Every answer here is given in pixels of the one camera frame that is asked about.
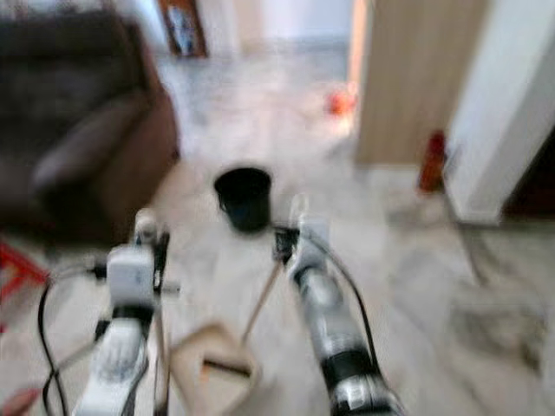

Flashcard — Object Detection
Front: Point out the beige long handled dustpan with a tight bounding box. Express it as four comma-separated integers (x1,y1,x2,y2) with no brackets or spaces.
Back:
167,258,285,414

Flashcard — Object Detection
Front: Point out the black plastic bucket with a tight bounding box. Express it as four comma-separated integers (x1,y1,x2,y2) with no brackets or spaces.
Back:
212,166,273,234

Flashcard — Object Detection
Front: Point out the red plastic stool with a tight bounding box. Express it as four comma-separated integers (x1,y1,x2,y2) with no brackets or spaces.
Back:
0,240,50,335

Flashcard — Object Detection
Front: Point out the dark brown sofa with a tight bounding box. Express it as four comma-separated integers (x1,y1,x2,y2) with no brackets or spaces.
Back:
0,12,181,250

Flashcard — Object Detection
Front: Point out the small orange object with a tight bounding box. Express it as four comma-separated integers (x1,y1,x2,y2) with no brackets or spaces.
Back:
327,88,357,117

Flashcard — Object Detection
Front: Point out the red fire extinguisher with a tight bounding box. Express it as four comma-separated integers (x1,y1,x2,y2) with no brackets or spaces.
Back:
417,129,449,194

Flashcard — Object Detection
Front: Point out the person bare foot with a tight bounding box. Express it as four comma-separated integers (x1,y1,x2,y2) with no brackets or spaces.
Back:
4,387,46,416

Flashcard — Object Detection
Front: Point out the light wood panel door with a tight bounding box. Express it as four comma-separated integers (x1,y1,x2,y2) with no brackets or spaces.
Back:
354,0,493,166

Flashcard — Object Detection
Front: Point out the brown framed picture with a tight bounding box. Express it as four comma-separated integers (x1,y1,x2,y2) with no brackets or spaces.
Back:
157,0,210,60

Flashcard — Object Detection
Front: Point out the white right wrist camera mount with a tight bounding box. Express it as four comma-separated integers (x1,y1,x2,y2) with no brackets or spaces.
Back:
290,217,332,271

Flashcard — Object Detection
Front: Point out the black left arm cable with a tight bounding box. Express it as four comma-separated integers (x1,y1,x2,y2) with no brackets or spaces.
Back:
36,258,115,416

